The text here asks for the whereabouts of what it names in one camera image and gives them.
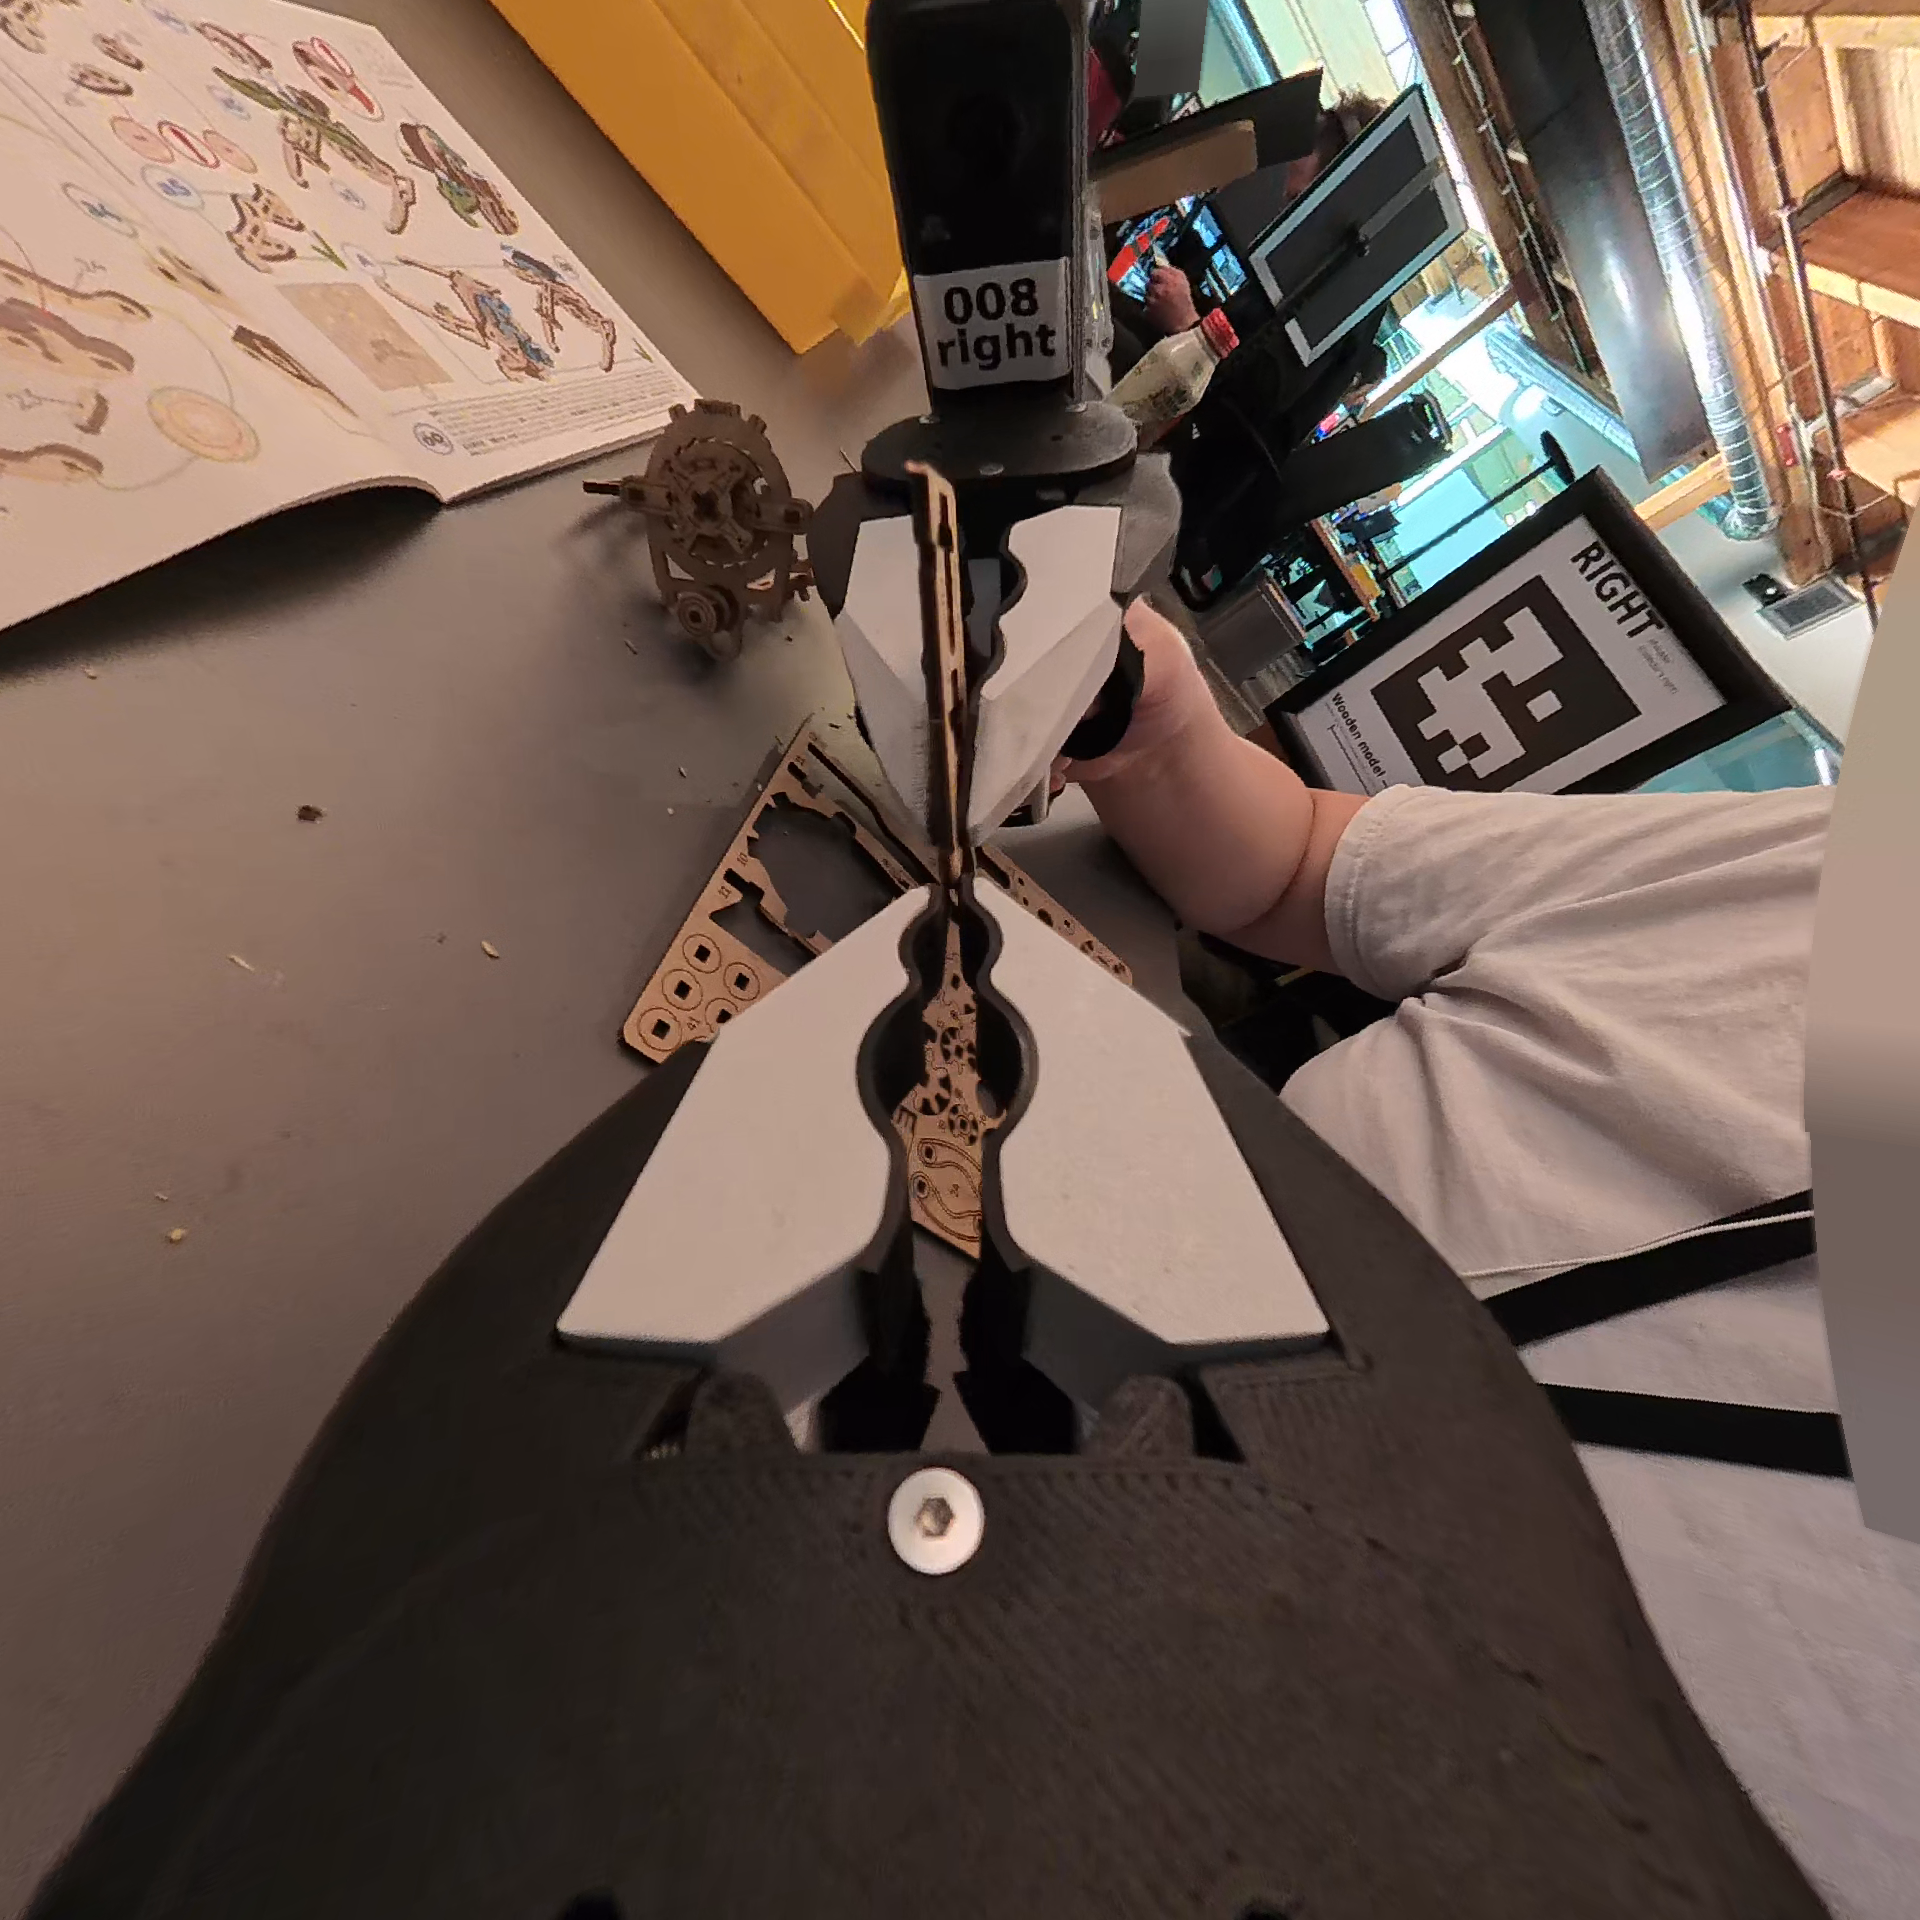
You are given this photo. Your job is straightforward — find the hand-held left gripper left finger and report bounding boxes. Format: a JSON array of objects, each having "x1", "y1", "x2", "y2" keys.
[{"x1": 558, "y1": 885, "x2": 952, "y2": 1453}]

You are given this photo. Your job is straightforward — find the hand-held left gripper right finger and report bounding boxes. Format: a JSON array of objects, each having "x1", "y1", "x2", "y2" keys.
[{"x1": 960, "y1": 885, "x2": 1335, "y2": 1453}]

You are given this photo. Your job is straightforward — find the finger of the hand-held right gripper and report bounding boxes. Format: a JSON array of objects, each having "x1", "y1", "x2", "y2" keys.
[
  {"x1": 964, "y1": 499, "x2": 1130, "y2": 837},
  {"x1": 838, "y1": 508, "x2": 947, "y2": 831}
]

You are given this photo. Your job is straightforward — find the small plywood parts fret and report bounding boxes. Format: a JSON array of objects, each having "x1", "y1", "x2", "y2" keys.
[{"x1": 903, "y1": 460, "x2": 975, "y2": 909}]

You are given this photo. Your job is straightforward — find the large plywood parts sheet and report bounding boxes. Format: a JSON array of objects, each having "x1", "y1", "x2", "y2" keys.
[{"x1": 620, "y1": 718, "x2": 1137, "y2": 1262}]

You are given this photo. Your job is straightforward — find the illustrated instruction booklet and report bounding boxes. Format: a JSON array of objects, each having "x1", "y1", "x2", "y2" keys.
[{"x1": 0, "y1": 0, "x2": 704, "y2": 634}]

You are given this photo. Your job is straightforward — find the person's right forearm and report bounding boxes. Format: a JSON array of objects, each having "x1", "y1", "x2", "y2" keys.
[{"x1": 1170, "y1": 750, "x2": 1420, "y2": 998}]

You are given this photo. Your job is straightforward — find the partly built wooden model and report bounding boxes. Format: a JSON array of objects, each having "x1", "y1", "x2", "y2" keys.
[{"x1": 584, "y1": 399, "x2": 826, "y2": 665}]

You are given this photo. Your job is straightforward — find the person's right hand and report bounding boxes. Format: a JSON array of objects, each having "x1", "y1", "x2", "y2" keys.
[{"x1": 1047, "y1": 596, "x2": 1281, "y2": 906}]

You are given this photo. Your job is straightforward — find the low yellow storage bin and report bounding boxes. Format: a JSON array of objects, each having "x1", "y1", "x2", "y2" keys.
[{"x1": 487, "y1": 0, "x2": 922, "y2": 357}]

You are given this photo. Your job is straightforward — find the white bottle red cap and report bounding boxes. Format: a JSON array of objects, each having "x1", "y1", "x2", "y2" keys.
[{"x1": 1107, "y1": 311, "x2": 1244, "y2": 441}]

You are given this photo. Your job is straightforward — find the black framed monitor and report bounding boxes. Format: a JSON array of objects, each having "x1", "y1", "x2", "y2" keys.
[{"x1": 1246, "y1": 82, "x2": 1474, "y2": 369}]

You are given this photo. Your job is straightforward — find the black framed marker sign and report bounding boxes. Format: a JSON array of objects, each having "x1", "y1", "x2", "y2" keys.
[{"x1": 1265, "y1": 465, "x2": 1796, "y2": 799}]

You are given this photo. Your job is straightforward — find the black harness straps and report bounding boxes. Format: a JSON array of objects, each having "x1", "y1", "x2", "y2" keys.
[{"x1": 1482, "y1": 1191, "x2": 1854, "y2": 1482}]

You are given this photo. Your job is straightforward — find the silver ventilation duct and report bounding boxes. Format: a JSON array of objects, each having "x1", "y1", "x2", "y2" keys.
[{"x1": 1583, "y1": 0, "x2": 1788, "y2": 540}]

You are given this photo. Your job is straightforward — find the white wall vent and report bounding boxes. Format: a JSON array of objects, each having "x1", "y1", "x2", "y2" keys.
[{"x1": 1752, "y1": 573, "x2": 1864, "y2": 645}]

